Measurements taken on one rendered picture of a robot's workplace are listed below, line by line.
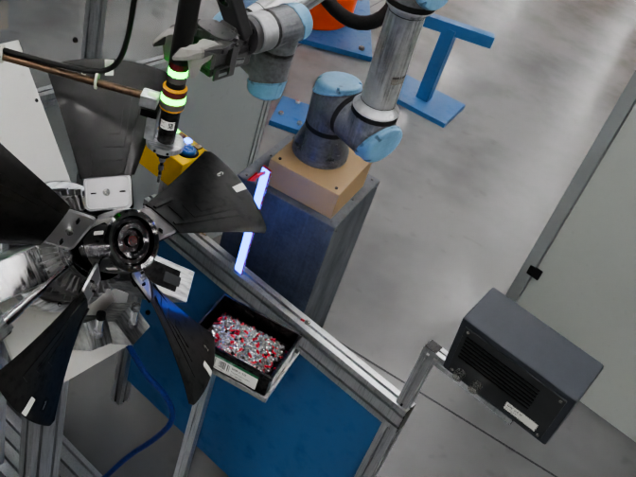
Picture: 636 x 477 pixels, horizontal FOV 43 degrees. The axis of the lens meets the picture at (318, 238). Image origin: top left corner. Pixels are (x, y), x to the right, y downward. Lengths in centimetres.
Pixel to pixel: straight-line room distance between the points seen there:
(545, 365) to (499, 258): 242
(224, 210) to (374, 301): 180
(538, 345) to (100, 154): 91
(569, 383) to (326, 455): 81
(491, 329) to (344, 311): 178
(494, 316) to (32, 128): 101
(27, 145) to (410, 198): 266
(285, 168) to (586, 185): 139
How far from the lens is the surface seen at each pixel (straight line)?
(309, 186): 206
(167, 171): 204
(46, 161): 177
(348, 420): 204
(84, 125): 160
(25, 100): 177
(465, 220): 412
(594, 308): 327
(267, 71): 161
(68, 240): 155
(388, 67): 184
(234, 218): 170
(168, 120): 146
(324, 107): 201
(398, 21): 179
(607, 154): 302
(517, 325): 162
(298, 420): 217
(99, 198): 158
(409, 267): 367
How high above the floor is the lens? 223
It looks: 38 degrees down
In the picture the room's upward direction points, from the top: 19 degrees clockwise
